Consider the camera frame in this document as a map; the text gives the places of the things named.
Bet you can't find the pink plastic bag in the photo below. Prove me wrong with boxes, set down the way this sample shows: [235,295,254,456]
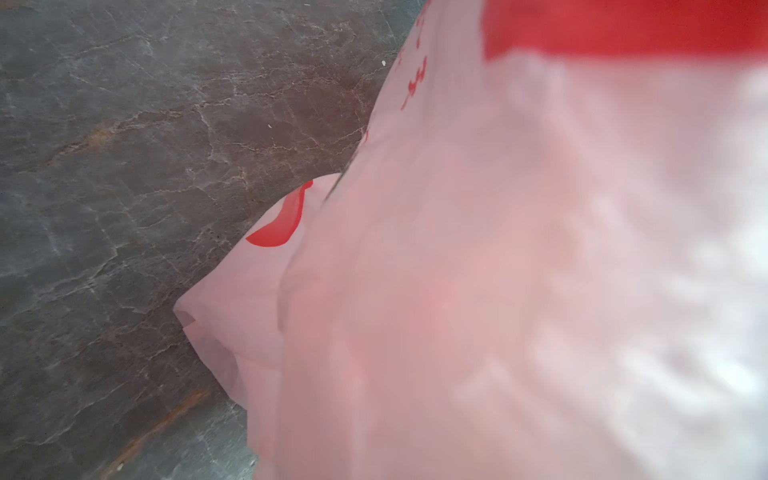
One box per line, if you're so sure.
[174,1,767,479]

